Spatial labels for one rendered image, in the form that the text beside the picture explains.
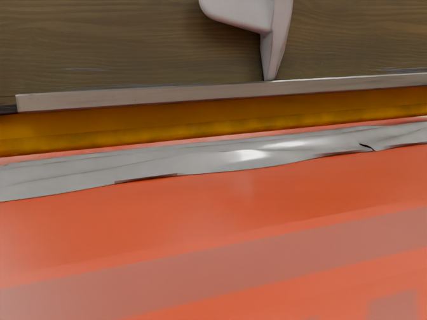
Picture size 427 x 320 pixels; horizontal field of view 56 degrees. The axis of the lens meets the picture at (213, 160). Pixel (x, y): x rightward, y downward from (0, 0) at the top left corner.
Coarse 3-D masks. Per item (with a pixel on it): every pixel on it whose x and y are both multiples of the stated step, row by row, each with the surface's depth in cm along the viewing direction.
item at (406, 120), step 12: (384, 120) 41; (396, 120) 39; (408, 120) 38; (420, 120) 37; (264, 132) 36; (276, 132) 35; (288, 132) 34; (300, 132) 33; (360, 144) 22; (420, 144) 20; (420, 156) 16
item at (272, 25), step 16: (208, 0) 24; (224, 0) 24; (240, 0) 25; (256, 0) 25; (272, 0) 25; (288, 0) 25; (208, 16) 24; (224, 16) 24; (240, 16) 25; (256, 16) 25; (272, 16) 25; (288, 16) 25; (256, 32) 26; (272, 32) 25; (272, 48) 25; (272, 64) 26; (272, 80) 27
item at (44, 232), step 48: (144, 144) 32; (96, 192) 14; (144, 192) 13; (192, 192) 12; (240, 192) 12; (288, 192) 11; (336, 192) 11; (384, 192) 11; (0, 240) 9; (48, 240) 9; (96, 240) 8; (144, 240) 8; (192, 240) 8
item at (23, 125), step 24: (288, 96) 30; (312, 96) 30; (336, 96) 31; (360, 96) 32; (384, 96) 32; (408, 96) 33; (0, 120) 23; (24, 120) 24; (48, 120) 24; (72, 120) 25; (96, 120) 25; (120, 120) 26; (144, 120) 26; (168, 120) 27; (192, 120) 27; (216, 120) 28
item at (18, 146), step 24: (240, 120) 28; (264, 120) 29; (288, 120) 30; (312, 120) 30; (336, 120) 31; (360, 120) 32; (0, 144) 24; (24, 144) 24; (48, 144) 24; (72, 144) 25; (96, 144) 25; (120, 144) 26
